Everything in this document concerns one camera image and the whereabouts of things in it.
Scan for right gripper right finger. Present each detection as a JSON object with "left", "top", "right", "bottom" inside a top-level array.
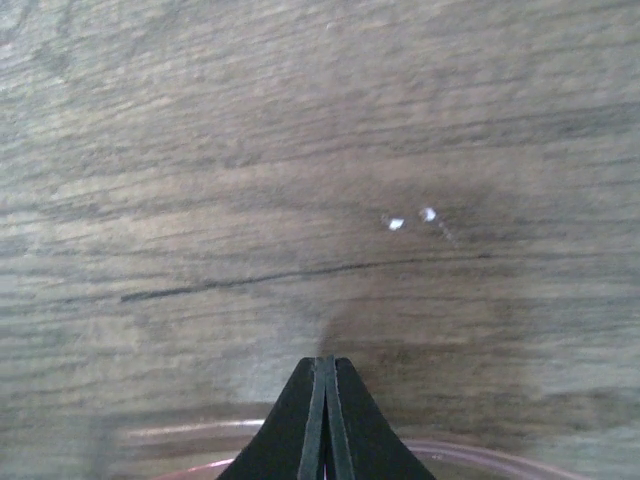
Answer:
[{"left": 325, "top": 356, "right": 434, "bottom": 480}]

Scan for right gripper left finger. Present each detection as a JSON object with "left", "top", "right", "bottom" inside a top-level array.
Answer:
[{"left": 220, "top": 357, "right": 326, "bottom": 480}]

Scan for red transparent sunglasses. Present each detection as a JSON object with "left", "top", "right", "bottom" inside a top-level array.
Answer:
[{"left": 102, "top": 419, "right": 581, "bottom": 479}]

